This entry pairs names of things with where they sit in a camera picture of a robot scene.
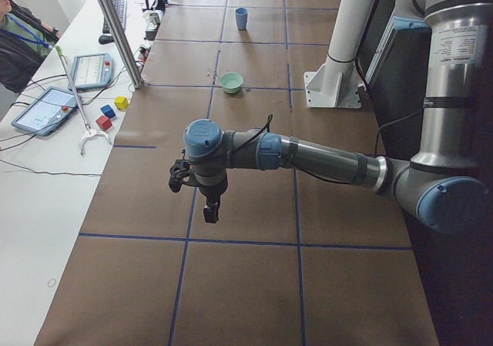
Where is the near teach pendant tablet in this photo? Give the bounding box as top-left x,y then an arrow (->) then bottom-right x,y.
11,86 -> 77,136

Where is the brown paper table cover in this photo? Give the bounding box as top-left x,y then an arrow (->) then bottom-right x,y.
35,0 -> 438,345

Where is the blue-grey plastic cup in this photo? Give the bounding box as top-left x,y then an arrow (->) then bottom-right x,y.
235,7 -> 248,31

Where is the teach pendant tablet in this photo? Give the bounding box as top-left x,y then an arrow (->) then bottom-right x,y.
11,86 -> 77,136
71,53 -> 113,92

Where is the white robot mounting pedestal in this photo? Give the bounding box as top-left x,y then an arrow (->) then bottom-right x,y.
304,0 -> 375,109

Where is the steel cylinder weight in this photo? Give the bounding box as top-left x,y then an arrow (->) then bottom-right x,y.
149,12 -> 161,25

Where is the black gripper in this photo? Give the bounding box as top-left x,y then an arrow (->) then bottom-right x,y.
199,182 -> 228,223

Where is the aluminium frame post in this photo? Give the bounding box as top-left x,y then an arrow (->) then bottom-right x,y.
97,0 -> 144,89

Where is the blue cube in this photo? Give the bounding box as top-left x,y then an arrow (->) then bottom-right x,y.
100,105 -> 116,119

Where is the mint green bowl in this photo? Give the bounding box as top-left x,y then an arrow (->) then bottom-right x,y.
220,72 -> 243,94

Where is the far teach pendant tablet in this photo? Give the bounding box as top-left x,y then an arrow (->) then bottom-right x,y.
71,53 -> 113,92

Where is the black keyboard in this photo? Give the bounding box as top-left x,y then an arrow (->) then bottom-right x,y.
102,0 -> 129,35

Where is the yellow cube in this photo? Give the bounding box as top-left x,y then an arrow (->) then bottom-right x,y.
114,96 -> 129,111

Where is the seated person green shirt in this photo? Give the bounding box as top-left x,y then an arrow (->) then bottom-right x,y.
1,0 -> 62,93

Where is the black computer mouse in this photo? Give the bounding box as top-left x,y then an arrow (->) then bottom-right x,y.
99,35 -> 114,45

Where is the white grabber reaching stick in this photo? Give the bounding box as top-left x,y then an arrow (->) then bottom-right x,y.
55,45 -> 112,156

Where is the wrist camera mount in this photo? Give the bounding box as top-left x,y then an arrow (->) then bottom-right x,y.
168,159 -> 192,193

